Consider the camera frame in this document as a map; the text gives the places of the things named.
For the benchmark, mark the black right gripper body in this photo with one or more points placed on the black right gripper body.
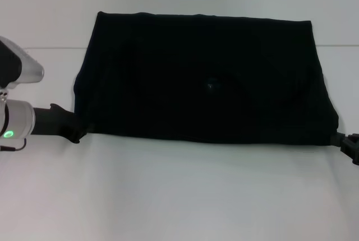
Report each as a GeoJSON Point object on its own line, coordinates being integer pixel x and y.
{"type": "Point", "coordinates": [354, 148]}

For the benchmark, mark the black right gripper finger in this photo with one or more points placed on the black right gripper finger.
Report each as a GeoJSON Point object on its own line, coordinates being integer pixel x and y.
{"type": "Point", "coordinates": [338, 138]}

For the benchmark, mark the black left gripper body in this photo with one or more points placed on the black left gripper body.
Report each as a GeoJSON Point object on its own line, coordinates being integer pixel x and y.
{"type": "Point", "coordinates": [56, 123]}

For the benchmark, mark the black shirt with FREE print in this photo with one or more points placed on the black shirt with FREE print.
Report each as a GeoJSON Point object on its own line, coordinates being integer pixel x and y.
{"type": "Point", "coordinates": [207, 84]}

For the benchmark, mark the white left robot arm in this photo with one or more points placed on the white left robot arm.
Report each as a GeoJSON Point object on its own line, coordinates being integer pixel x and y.
{"type": "Point", "coordinates": [16, 119]}

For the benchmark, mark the silver depth camera on wrist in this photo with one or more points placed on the silver depth camera on wrist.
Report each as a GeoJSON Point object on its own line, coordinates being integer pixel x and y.
{"type": "Point", "coordinates": [21, 64]}

